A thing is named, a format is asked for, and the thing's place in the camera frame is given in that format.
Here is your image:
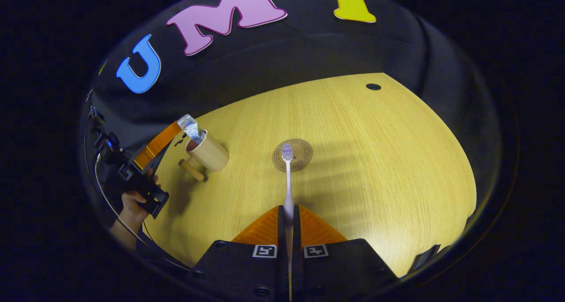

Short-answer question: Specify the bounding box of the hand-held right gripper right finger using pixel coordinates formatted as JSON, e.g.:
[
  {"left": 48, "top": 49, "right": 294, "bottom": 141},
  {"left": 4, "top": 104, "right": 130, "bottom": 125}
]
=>
[{"left": 291, "top": 204, "right": 400, "bottom": 302}]

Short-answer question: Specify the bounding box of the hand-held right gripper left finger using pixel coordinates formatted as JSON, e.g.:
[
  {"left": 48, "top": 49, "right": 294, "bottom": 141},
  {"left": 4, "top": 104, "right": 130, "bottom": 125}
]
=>
[{"left": 185, "top": 204, "right": 290, "bottom": 302}]

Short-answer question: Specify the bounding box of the white toothpaste tube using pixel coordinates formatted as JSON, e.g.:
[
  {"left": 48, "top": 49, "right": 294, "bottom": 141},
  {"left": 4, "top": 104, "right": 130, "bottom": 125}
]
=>
[{"left": 177, "top": 114, "right": 206, "bottom": 144}]

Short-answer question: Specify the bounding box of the beige cup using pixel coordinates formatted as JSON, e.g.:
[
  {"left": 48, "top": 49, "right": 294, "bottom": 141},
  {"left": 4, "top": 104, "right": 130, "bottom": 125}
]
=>
[{"left": 178, "top": 130, "right": 230, "bottom": 182}]

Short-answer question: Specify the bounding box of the pink toothbrush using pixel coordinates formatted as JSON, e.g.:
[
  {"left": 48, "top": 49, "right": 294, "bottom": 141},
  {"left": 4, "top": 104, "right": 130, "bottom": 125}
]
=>
[{"left": 281, "top": 142, "right": 295, "bottom": 302}]

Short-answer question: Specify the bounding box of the round cork coaster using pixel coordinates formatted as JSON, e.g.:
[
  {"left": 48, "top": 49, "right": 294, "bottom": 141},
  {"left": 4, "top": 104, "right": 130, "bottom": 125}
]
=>
[{"left": 272, "top": 138, "right": 313, "bottom": 172}]

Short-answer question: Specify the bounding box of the wooden desktop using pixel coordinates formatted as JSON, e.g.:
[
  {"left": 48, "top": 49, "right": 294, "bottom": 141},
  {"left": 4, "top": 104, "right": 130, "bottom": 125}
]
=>
[{"left": 141, "top": 72, "right": 477, "bottom": 278}]

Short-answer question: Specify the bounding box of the black backdrop cloth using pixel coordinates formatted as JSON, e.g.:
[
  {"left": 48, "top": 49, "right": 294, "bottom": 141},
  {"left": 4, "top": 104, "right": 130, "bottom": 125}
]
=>
[{"left": 79, "top": 0, "right": 501, "bottom": 249}]

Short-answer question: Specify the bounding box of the thin grey cable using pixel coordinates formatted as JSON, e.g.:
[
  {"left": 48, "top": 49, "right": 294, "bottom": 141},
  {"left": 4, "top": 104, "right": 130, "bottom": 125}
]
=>
[{"left": 94, "top": 154, "right": 192, "bottom": 272}]

